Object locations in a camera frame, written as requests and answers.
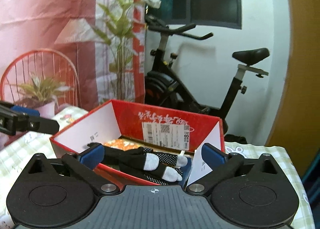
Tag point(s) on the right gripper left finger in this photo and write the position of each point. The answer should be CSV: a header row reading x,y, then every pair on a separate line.
x,y
82,165

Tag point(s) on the orange printed package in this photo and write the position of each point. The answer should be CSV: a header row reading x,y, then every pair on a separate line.
x,y
122,144

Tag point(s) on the teal curtain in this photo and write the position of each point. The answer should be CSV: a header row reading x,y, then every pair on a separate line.
x,y
310,182

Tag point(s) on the wooden door panel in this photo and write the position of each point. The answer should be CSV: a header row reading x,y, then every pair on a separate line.
x,y
296,126

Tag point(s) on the white shipping label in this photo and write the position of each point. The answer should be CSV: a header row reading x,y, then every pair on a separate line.
x,y
173,136

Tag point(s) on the printed red backdrop cloth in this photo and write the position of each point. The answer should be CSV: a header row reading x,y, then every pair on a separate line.
x,y
59,53

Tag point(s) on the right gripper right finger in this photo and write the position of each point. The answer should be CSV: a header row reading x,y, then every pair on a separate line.
x,y
223,166

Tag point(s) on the red strawberry cardboard box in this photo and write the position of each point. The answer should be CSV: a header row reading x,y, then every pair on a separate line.
x,y
117,119

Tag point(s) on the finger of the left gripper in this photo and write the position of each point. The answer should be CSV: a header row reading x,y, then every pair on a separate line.
x,y
30,120

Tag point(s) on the black white dotted gloves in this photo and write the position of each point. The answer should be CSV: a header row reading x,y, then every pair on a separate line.
x,y
147,164

